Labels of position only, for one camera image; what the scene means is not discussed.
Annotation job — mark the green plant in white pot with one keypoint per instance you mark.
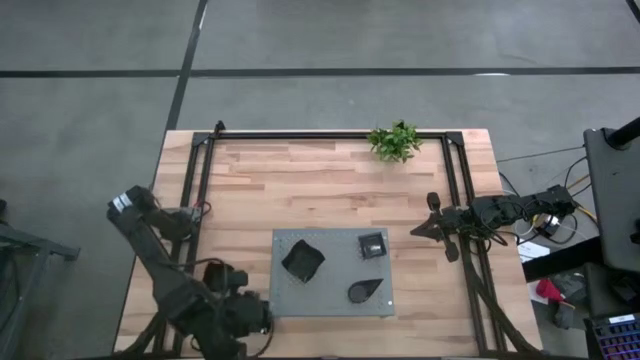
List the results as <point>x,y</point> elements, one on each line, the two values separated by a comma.
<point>395,142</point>

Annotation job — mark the keyboard with coloured lights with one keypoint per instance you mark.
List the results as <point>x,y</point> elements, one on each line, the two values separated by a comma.
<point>617,342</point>

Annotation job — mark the large wavy square black plate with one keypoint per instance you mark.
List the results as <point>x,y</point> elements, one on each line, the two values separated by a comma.
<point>302,261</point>

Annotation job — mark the grey metal stand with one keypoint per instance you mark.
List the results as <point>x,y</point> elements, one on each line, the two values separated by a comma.
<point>30,245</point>

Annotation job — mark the red cloth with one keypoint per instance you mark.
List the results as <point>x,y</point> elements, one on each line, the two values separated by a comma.
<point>549,289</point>

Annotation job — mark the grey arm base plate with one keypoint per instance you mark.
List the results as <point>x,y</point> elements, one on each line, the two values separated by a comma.
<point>186,214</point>

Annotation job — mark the black equipment cart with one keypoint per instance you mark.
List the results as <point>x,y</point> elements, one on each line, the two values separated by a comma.
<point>615,200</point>

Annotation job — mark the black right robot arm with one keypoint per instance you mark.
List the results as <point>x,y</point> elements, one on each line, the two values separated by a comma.
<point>525,207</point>

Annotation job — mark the teardrop black plate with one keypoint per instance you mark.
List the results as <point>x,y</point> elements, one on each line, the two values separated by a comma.
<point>361,292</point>

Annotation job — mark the grey perforated metal shelf riser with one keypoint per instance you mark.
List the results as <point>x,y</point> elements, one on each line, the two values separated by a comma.
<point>340,250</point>

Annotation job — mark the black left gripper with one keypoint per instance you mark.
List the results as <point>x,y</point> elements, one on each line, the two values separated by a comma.
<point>245,317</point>

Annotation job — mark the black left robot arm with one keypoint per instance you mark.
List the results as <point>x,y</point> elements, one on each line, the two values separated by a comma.
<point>150,250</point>

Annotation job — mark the white paper sheet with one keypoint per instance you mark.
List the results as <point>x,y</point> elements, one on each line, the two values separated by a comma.
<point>531,249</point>

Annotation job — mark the black power supply box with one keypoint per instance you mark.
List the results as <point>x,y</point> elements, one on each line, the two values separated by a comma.
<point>549,225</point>

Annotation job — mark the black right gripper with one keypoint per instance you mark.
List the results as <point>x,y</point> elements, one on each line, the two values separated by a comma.
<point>457,220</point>

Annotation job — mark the small square black plate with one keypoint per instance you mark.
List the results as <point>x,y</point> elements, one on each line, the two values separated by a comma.
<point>372,246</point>

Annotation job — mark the grey pouch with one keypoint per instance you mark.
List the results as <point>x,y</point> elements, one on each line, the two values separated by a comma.
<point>564,315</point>

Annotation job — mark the black pole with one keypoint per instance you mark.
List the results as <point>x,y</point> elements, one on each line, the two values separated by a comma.
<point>625,132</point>

